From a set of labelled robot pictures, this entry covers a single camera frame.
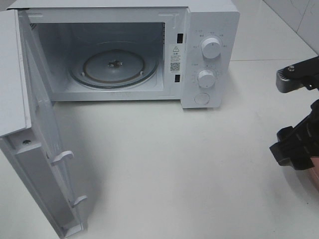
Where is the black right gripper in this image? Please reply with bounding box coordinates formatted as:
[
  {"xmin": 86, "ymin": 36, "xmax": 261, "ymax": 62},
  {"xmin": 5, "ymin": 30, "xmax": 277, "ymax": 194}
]
[{"xmin": 270, "ymin": 100, "xmax": 319, "ymax": 170}]

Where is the pink round plate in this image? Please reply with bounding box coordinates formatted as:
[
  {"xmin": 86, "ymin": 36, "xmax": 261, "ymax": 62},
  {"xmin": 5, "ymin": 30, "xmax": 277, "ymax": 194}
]
[{"xmin": 305, "ymin": 157, "xmax": 319, "ymax": 187}]

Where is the round white door release button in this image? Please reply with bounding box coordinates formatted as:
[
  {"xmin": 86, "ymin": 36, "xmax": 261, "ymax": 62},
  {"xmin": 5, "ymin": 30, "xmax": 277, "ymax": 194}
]
[{"xmin": 194, "ymin": 93, "xmax": 210, "ymax": 105}]

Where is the white microwave knob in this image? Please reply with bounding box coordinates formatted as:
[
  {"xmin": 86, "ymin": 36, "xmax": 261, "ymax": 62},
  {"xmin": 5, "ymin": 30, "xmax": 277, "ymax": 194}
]
[
  {"xmin": 197, "ymin": 70, "xmax": 216, "ymax": 88},
  {"xmin": 201, "ymin": 36, "xmax": 221, "ymax": 59}
]

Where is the white microwave door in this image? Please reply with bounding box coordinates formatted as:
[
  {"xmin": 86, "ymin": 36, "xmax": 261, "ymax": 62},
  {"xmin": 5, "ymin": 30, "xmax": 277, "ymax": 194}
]
[{"xmin": 0, "ymin": 9, "xmax": 86, "ymax": 239}]

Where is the white microwave oven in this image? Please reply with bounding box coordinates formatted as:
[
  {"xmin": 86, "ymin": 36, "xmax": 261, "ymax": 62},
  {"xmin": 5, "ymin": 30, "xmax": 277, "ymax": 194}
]
[{"xmin": 6, "ymin": 0, "xmax": 240, "ymax": 109}]

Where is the white warning label sticker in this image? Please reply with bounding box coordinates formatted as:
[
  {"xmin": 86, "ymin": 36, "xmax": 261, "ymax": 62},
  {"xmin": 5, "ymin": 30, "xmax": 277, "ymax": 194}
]
[{"xmin": 168, "ymin": 44, "xmax": 184, "ymax": 74}]

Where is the glass microwave turntable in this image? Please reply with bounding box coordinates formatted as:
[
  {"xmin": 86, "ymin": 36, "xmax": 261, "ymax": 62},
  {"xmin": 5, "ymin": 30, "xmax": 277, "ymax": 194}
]
[{"xmin": 69, "ymin": 41, "xmax": 162, "ymax": 90}]

